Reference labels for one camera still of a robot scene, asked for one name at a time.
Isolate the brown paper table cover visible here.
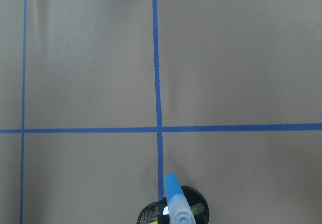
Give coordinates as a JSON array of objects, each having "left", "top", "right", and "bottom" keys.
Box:
[{"left": 1, "top": 0, "right": 321, "bottom": 223}]

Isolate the blue marker pen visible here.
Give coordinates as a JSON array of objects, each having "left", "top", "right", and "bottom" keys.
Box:
[{"left": 164, "top": 173, "right": 196, "bottom": 224}]

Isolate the black mesh pen cup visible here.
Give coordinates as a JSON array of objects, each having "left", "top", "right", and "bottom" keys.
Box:
[{"left": 136, "top": 186, "right": 210, "bottom": 224}]

